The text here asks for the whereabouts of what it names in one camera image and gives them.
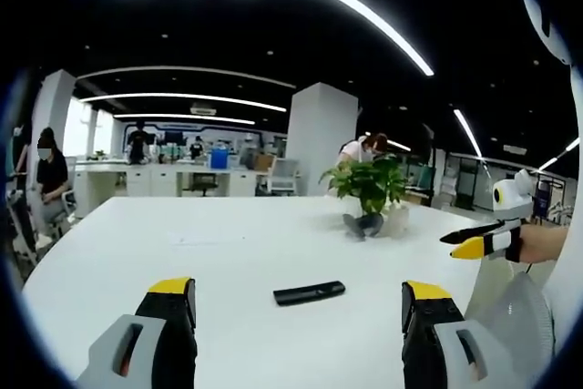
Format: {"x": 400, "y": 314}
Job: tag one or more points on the cardboard box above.
{"x": 263, "y": 162}

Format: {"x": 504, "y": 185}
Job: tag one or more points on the white worn device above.
{"x": 549, "y": 24}

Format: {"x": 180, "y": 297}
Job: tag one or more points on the ceiling light strip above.
{"x": 182, "y": 97}

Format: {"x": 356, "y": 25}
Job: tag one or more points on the black remote control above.
{"x": 309, "y": 293}

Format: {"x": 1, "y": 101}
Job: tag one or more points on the white office chair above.
{"x": 283, "y": 175}

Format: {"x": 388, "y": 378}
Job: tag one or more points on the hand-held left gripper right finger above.
{"x": 455, "y": 348}

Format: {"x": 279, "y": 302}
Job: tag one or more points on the row of white desks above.
{"x": 150, "y": 179}

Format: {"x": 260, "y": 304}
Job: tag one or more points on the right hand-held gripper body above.
{"x": 512, "y": 197}

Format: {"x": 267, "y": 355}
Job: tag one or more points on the green potted plant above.
{"x": 371, "y": 184}

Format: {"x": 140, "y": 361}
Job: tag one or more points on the blue box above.
{"x": 219, "y": 157}

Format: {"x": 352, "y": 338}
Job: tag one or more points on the black office chair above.
{"x": 202, "y": 181}

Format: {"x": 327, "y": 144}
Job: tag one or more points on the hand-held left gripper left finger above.
{"x": 114, "y": 343}

